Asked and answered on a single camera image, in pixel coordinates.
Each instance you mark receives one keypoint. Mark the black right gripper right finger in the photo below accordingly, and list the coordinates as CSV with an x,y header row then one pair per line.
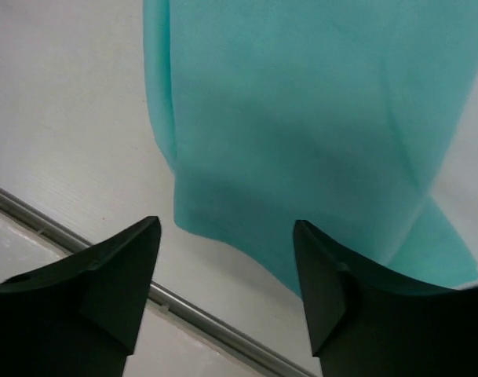
x,y
364,319

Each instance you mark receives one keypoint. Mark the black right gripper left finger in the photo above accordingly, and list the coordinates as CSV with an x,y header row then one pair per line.
x,y
81,315

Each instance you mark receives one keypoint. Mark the teal t shirt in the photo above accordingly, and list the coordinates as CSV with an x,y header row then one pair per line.
x,y
339,113

